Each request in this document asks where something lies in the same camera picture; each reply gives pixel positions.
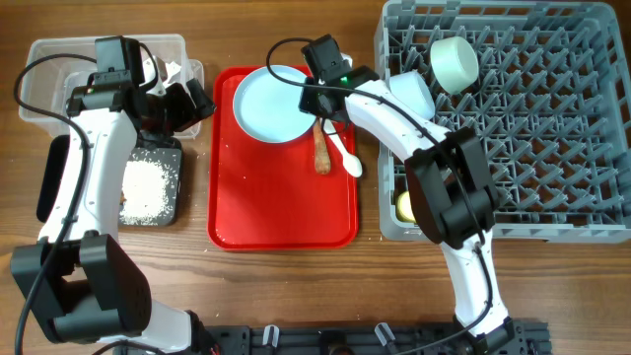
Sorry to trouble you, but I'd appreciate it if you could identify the large light blue plate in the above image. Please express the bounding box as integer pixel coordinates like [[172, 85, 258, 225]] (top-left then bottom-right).
[[233, 67, 316, 144]]

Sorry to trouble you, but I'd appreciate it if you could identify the white rice pile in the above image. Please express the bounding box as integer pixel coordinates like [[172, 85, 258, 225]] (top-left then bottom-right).
[[119, 161, 173, 226]]

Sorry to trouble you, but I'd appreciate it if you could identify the small light blue bowl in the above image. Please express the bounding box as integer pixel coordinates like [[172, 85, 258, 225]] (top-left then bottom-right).
[[388, 71, 436, 120]]

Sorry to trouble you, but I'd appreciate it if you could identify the yellow plastic cup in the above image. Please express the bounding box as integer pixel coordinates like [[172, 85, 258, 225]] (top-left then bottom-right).
[[395, 191, 416, 223]]

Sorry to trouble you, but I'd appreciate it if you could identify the light green bowl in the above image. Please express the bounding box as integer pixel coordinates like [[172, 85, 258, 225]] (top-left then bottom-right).
[[430, 36, 479, 95]]

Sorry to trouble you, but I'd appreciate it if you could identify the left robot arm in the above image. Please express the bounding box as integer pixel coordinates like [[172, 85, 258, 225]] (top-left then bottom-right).
[[10, 36, 221, 354]]

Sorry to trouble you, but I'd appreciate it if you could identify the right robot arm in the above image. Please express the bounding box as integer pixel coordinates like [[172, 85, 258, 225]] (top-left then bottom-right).
[[299, 35, 515, 354]]

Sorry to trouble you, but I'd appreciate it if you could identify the clear plastic waste bin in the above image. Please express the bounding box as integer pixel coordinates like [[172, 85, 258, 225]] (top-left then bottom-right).
[[14, 35, 204, 151]]

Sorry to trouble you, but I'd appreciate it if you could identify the grey dishwasher rack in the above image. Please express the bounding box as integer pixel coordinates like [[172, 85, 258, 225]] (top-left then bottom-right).
[[374, 1, 630, 244]]

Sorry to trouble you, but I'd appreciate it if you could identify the brown carrot stick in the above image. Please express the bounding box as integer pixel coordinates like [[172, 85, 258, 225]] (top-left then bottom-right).
[[313, 119, 331, 175]]

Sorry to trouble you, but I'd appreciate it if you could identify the white plastic spoon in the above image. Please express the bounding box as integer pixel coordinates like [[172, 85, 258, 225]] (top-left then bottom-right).
[[322, 119, 363, 178]]

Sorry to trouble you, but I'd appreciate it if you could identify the black rectangular tray bin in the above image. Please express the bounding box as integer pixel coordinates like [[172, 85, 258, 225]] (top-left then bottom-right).
[[35, 135, 183, 226]]

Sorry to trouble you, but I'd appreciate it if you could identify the red serving tray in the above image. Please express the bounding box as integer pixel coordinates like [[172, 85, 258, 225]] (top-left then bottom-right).
[[207, 65, 359, 251]]

